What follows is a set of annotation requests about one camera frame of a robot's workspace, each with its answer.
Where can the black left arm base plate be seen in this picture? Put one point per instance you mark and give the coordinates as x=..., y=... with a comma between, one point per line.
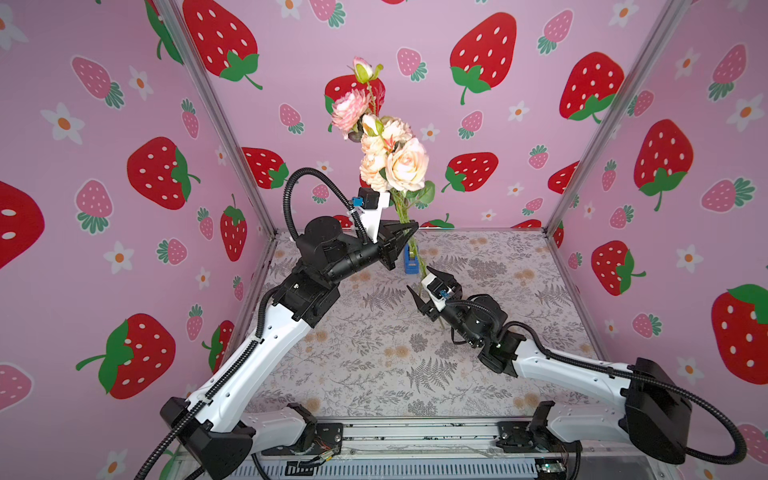
x=323, y=437

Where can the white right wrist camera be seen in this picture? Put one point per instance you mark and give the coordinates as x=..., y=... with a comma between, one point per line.
x=439, y=295

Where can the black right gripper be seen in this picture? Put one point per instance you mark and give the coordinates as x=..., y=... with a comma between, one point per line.
x=429, y=303

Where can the blue tape dispenser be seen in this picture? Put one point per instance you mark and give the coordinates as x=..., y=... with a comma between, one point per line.
x=412, y=262

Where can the aluminium corner post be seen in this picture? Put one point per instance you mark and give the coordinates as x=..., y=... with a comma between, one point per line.
x=654, y=45
x=179, y=33

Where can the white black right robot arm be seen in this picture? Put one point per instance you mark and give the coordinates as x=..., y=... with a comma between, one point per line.
x=643, y=408

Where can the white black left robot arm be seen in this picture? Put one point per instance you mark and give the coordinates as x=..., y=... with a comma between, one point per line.
x=209, y=424

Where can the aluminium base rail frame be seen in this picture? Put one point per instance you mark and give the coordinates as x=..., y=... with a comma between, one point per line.
x=447, y=448

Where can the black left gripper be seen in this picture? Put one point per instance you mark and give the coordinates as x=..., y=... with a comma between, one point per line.
x=388, y=234

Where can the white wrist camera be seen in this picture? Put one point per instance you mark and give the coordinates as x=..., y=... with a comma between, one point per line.
x=369, y=204
x=439, y=295

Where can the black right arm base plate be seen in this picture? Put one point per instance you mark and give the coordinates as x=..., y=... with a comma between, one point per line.
x=532, y=437

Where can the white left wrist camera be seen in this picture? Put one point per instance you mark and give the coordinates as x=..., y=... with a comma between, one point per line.
x=369, y=204

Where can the aluminium corner post right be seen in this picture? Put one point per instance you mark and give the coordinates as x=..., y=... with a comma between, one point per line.
x=654, y=45

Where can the aluminium corner post left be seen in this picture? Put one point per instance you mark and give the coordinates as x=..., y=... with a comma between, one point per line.
x=179, y=33

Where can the pink artificial flower bouquet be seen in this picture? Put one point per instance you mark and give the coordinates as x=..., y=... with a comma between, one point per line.
x=394, y=160

